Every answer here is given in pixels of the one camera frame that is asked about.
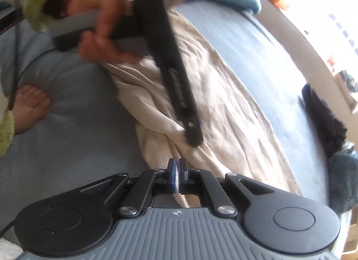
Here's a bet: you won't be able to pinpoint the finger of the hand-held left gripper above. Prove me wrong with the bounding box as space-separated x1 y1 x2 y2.
183 118 204 148

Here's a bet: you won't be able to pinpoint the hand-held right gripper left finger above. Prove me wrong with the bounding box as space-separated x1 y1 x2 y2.
80 158 177 217

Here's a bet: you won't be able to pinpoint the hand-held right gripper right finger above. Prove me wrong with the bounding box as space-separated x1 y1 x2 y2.
179 158 276 217

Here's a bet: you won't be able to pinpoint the beige pants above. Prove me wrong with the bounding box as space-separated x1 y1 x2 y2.
101 8 303 211

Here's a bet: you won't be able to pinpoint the grey bed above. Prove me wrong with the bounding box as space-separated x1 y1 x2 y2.
0 0 333 249

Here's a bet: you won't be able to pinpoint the dark navy garment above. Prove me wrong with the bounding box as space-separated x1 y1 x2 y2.
301 83 349 157

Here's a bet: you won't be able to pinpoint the person's bare foot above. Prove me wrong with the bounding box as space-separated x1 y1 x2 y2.
12 84 53 135

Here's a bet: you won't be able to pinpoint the light blue garment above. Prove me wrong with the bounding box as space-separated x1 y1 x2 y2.
328 142 358 215

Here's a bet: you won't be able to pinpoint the black cable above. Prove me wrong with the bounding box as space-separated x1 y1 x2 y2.
0 0 60 235

